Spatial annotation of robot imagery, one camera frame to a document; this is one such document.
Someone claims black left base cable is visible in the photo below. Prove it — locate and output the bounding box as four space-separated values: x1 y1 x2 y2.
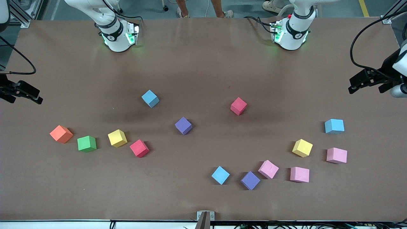
244 16 274 34

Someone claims person's sandalled foot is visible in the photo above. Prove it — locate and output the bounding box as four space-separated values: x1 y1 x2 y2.
262 0 284 14

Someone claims yellow foam block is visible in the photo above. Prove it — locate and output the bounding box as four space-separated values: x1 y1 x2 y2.
292 139 313 158
107 129 128 148

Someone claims brown table cover mat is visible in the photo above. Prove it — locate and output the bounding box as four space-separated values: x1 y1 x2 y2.
0 17 407 222

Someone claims pink foam block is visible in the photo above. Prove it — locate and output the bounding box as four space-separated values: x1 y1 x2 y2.
326 147 348 164
290 167 310 183
258 160 279 180

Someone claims red foam block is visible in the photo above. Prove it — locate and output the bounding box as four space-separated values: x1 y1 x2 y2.
230 97 248 116
129 139 150 158

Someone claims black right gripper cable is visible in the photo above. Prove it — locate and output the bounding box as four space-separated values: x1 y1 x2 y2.
0 36 37 75

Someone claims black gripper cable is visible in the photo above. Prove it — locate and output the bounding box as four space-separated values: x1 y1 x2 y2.
350 12 407 81
0 36 37 75

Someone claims black base cable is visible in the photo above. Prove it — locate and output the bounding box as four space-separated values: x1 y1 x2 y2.
244 16 274 34
105 0 143 23

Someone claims aluminium frame post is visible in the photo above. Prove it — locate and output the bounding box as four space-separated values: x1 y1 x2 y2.
8 0 31 28
382 0 407 24

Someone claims orange foam block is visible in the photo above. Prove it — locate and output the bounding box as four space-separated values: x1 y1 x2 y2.
50 125 74 144

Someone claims black right base cable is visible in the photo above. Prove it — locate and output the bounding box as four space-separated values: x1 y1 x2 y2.
105 0 143 23

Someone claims blue foam block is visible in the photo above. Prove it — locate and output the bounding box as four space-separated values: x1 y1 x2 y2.
211 166 230 185
324 119 345 134
141 90 160 108

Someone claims person's bare leg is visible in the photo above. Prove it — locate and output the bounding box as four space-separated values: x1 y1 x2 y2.
212 0 234 18
176 0 192 18

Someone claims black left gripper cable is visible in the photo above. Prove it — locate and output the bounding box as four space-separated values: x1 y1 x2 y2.
350 12 407 81

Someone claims metal camera post bracket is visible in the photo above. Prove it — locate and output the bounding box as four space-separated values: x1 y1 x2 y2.
196 211 215 229

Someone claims green foam block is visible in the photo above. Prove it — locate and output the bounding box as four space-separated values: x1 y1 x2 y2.
77 135 97 153

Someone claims purple foam block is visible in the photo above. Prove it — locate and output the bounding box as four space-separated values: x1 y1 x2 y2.
240 171 261 191
175 116 193 135

